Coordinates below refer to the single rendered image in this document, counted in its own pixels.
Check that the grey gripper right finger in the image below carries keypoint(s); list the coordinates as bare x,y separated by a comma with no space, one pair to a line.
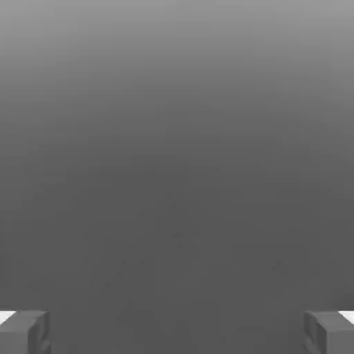
332,332

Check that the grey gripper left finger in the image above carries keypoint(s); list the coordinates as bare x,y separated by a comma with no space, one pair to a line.
22,332

